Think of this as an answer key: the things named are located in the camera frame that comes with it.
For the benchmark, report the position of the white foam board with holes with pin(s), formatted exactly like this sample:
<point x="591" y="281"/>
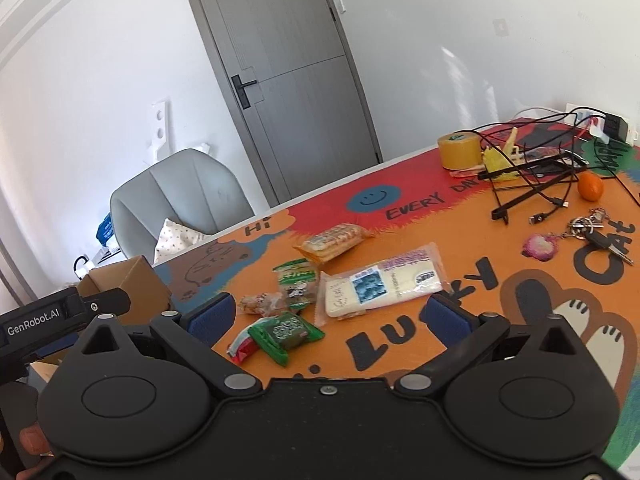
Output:
<point x="160" y="130"/>

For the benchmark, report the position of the black shoe rack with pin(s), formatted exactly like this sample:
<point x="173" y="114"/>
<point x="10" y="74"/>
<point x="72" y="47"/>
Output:
<point x="106" y="254"/>

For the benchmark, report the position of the clear green panda packet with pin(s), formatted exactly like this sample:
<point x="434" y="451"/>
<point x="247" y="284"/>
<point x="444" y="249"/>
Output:
<point x="299" y="296"/>

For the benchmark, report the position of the person's left hand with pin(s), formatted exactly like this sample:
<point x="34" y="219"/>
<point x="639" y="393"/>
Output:
<point x="36" y="441"/>

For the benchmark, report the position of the yellow tape roll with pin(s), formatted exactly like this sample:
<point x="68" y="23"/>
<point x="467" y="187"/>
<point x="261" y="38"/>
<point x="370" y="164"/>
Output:
<point x="457" y="152"/>

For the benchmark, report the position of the long orange biscuit pack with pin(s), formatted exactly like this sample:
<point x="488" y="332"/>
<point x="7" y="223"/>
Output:
<point x="332" y="240"/>

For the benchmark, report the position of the cardboard box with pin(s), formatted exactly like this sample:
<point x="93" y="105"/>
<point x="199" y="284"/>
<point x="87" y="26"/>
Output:
<point x="135" y="280"/>

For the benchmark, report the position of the green white striped packet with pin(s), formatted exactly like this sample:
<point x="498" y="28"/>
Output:
<point x="295" y="271"/>

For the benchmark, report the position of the long white bread pack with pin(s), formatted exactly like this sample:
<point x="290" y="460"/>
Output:
<point x="395" y="280"/>

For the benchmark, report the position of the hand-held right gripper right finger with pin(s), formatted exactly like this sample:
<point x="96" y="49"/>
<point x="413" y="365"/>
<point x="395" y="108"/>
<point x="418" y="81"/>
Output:
<point x="447" y="317"/>

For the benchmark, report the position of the bunch of keys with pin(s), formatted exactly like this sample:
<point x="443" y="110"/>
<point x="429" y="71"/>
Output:
<point x="595" y="237"/>

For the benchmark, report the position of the white wall plate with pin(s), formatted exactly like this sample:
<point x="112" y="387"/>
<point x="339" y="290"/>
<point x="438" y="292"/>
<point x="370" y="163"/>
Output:
<point x="500" y="27"/>

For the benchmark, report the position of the grey chair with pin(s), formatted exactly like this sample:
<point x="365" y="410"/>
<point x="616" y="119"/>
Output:
<point x="190" y="185"/>

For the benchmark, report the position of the white dotted pillow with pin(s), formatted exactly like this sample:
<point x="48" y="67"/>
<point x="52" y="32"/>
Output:
<point x="175" y="240"/>

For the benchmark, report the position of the orange fruit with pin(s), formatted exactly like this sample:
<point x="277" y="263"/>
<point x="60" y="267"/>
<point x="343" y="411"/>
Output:
<point x="590" y="186"/>

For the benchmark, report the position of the grey door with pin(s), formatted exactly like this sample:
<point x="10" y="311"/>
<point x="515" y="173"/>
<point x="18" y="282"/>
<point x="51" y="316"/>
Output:
<point x="295" y="85"/>

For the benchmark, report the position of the white power strip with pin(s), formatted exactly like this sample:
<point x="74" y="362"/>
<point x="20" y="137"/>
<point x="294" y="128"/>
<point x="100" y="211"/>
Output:
<point x="575" y="109"/>

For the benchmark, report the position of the dark green snack packet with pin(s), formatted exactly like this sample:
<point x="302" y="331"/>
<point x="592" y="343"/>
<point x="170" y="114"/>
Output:
<point x="285" y="335"/>

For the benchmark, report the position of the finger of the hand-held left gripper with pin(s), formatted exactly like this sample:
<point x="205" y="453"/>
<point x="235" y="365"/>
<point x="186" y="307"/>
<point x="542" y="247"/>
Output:
<point x="107" y="301"/>

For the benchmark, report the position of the black charger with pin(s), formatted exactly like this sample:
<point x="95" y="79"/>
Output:
<point x="617" y="129"/>

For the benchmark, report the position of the clear packet brown snack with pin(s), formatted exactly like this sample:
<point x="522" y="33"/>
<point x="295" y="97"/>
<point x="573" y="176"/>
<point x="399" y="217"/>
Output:
<point x="260" y="304"/>

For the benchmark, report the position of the blue white plastic bag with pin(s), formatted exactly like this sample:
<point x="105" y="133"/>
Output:
<point x="105" y="230"/>

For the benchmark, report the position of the colourful cat table mat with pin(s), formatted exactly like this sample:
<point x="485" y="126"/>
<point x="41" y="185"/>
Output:
<point x="450" y="220"/>

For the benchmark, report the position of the yellow clip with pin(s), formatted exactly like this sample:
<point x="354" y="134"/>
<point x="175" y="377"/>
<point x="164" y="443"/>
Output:
<point x="497" y="160"/>

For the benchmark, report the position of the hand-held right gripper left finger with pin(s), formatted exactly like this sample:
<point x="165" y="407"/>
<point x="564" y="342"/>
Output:
<point x="212" y="317"/>

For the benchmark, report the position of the small white wall switch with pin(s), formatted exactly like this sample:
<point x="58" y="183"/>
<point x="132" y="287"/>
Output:
<point x="340" y="6"/>

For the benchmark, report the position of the red snack packet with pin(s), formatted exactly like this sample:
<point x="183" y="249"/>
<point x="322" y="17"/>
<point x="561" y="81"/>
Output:
<point x="242" y="347"/>

